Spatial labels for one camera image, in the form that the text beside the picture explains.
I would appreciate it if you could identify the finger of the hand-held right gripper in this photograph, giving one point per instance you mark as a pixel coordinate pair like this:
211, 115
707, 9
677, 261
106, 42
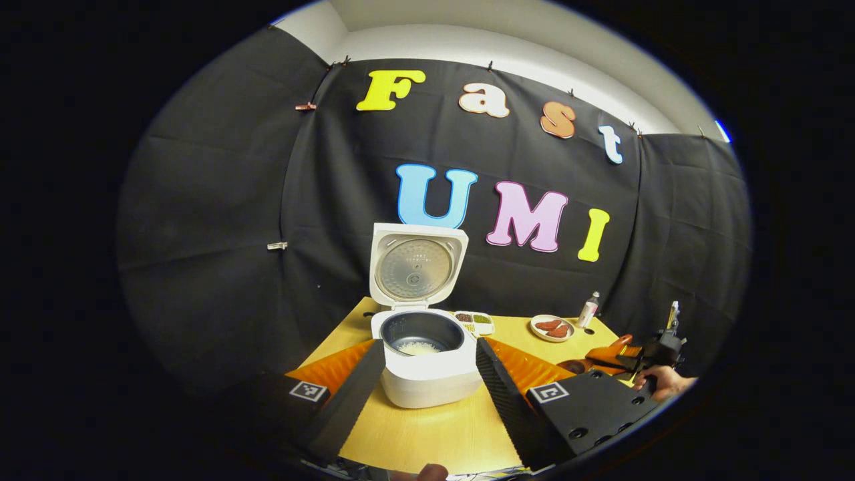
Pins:
611, 353

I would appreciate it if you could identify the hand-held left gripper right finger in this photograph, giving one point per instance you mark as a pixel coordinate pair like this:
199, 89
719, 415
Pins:
514, 407

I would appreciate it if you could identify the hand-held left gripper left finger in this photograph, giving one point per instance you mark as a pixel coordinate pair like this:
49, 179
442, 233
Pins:
347, 407

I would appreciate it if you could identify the white rice cooker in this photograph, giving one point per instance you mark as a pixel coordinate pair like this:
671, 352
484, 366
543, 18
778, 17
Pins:
427, 381

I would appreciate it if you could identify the white rice heap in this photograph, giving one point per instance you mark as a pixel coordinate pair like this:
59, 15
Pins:
419, 348

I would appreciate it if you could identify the clear bottle with pink label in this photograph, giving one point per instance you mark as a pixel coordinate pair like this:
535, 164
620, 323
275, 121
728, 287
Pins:
588, 312

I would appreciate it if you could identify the white round plate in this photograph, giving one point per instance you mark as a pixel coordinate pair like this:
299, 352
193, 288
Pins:
538, 333

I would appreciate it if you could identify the white divided condiment tray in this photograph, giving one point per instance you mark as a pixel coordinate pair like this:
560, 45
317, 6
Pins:
475, 322

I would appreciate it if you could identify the black backdrop cloth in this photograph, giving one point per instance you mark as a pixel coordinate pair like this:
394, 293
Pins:
200, 200

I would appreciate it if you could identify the copper cloth clip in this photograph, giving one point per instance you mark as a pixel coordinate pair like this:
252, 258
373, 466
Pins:
306, 106

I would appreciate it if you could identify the row of black cloth clips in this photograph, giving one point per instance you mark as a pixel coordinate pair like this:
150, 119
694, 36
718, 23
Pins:
489, 66

